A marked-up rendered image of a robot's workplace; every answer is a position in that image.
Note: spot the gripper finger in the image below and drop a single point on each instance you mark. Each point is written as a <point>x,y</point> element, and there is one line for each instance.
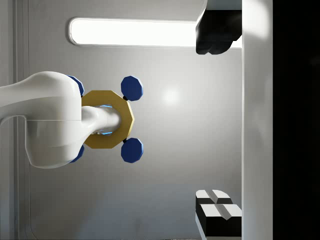
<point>220,222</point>
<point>220,30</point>

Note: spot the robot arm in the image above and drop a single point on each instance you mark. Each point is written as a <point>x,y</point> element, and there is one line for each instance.
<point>50,112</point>

